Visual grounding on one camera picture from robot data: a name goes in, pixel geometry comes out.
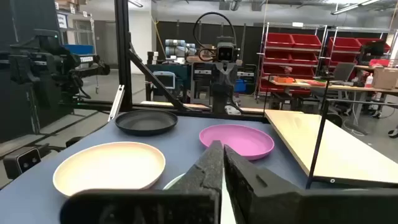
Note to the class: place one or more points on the black desk monitor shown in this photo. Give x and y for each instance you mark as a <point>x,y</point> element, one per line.
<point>373,49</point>

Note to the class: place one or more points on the blue plastic bin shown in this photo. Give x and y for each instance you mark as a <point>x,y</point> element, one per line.
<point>77,49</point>

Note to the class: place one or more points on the left arm's black wrist camera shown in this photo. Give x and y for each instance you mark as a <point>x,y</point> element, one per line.
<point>226,53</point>

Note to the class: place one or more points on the metal rack with red bins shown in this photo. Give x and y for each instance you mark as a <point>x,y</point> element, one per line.
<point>280,40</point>
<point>343,43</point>

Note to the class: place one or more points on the small white-framed screen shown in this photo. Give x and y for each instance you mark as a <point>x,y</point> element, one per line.
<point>163,80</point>

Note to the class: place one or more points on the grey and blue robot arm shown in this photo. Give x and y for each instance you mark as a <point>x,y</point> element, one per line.
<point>178,46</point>

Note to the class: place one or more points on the large black panel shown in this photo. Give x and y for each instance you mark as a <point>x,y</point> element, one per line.
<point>18,18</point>

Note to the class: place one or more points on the white plastic plate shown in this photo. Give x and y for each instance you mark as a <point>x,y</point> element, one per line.
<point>175,183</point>

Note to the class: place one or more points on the peach plastic plate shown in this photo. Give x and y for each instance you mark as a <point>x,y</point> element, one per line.
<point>109,168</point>

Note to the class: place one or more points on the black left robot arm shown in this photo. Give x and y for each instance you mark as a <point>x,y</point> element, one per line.
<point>220,99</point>

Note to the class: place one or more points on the purple plastic plate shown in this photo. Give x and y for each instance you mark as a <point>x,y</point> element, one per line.
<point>245,140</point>

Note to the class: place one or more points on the small black camera box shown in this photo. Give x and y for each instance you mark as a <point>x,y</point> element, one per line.
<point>25,160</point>

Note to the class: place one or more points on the brown cardboard box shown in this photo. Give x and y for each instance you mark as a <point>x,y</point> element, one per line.
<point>385,77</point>

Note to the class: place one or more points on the black plastic plate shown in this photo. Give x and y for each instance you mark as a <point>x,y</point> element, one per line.
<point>146,123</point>

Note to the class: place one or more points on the black background robot arm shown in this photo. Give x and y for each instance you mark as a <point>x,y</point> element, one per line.
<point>46,62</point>

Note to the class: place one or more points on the white plastic bottle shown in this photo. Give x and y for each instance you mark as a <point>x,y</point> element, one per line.
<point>369,81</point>

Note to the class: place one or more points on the white metal bar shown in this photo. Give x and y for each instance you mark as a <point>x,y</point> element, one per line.
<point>116,102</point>

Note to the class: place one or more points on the grey open laptop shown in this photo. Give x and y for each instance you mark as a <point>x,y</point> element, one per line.
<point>343,71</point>

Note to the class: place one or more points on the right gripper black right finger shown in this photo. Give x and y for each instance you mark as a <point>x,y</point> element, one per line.
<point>248,186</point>

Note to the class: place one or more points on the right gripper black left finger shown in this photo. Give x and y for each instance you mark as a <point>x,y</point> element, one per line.
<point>199,174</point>

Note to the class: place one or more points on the long wooden office desk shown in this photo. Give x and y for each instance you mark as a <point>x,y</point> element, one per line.
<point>342,87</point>

